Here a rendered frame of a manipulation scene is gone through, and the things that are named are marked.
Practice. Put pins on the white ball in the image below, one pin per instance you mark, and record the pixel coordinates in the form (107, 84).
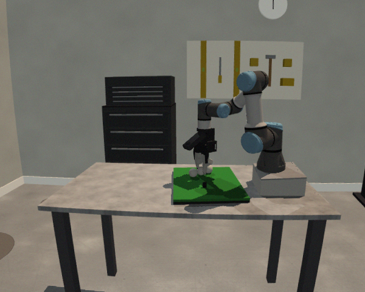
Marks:
(209, 169)
(193, 172)

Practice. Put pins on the green turf mat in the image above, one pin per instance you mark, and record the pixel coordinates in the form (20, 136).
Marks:
(219, 186)

